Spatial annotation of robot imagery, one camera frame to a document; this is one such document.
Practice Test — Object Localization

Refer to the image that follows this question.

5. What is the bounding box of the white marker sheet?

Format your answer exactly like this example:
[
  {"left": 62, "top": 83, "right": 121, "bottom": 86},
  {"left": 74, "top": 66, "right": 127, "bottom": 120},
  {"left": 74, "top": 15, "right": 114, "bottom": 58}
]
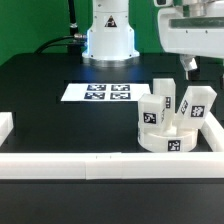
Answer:
[{"left": 61, "top": 83, "right": 151, "bottom": 102}]

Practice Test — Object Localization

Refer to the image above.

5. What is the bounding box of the white right fence bar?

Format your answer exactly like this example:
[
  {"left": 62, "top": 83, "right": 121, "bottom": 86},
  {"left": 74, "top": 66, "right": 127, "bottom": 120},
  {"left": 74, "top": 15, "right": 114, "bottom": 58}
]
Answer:
[{"left": 200, "top": 112, "right": 224, "bottom": 153}]

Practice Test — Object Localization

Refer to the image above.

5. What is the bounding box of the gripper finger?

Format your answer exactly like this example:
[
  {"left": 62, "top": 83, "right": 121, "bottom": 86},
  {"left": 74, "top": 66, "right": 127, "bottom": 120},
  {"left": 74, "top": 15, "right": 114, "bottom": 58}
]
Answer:
[{"left": 180, "top": 54, "right": 198, "bottom": 80}]

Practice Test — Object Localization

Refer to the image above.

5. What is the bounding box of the white left fence bar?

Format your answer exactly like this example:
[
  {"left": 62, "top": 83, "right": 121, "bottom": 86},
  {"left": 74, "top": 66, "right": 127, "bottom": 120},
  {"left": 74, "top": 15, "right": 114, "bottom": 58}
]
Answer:
[{"left": 0, "top": 112, "right": 14, "bottom": 146}]

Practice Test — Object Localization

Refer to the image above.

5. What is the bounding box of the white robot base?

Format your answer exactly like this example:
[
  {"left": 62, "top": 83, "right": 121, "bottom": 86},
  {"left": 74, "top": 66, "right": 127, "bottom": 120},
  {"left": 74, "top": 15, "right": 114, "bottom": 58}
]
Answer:
[{"left": 82, "top": 0, "right": 140, "bottom": 67}]

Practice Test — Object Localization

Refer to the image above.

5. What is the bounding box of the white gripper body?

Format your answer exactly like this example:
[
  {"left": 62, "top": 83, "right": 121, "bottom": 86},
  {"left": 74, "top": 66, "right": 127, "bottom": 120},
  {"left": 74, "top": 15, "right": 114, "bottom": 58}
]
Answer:
[{"left": 157, "top": 6, "right": 224, "bottom": 59}]

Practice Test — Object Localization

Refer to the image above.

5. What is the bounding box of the black cable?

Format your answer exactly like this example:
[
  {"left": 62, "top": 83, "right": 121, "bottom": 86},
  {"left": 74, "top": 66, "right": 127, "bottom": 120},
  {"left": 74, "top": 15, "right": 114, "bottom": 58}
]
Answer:
[{"left": 34, "top": 0, "right": 88, "bottom": 55}]

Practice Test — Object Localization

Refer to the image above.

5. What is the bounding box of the white fence bar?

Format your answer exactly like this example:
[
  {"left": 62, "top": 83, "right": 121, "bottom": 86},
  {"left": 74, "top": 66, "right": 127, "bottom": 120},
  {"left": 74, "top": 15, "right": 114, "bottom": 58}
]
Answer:
[
  {"left": 0, "top": 152, "right": 224, "bottom": 180},
  {"left": 0, "top": 112, "right": 14, "bottom": 146},
  {"left": 200, "top": 112, "right": 224, "bottom": 153}
]

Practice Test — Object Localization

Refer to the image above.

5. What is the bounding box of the white round stool seat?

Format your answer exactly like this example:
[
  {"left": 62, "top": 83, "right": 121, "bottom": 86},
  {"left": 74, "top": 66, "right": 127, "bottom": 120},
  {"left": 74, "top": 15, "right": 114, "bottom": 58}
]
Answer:
[{"left": 138, "top": 125, "right": 198, "bottom": 153}]

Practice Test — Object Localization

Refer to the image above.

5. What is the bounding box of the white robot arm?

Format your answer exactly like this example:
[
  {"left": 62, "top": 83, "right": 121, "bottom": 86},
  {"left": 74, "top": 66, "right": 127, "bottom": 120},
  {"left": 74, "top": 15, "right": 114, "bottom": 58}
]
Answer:
[{"left": 154, "top": 0, "right": 224, "bottom": 80}]

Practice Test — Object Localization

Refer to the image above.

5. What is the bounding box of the white front fence bar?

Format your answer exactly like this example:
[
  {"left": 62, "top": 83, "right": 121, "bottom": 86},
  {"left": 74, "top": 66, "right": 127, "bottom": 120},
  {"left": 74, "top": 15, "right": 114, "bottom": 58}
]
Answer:
[{"left": 0, "top": 152, "right": 224, "bottom": 180}]

